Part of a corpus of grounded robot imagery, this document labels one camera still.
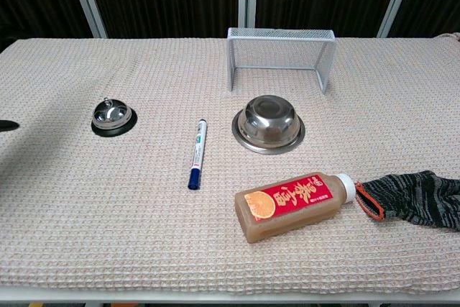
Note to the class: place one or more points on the silver call bell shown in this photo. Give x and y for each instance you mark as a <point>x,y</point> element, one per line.
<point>111,115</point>

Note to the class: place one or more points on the blue white marker pen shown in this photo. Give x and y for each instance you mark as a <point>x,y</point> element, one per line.
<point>198,153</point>

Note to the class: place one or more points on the upturned stainless steel bowl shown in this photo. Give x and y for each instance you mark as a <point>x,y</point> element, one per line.
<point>268,123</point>

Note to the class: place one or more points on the juice bottle with red label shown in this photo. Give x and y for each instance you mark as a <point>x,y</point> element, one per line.
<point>287,202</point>

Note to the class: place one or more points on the beige waffle weave tablecloth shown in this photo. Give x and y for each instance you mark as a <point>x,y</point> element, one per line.
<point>143,213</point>

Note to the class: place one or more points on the grey black knitted glove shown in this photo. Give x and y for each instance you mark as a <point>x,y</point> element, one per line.
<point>413,199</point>

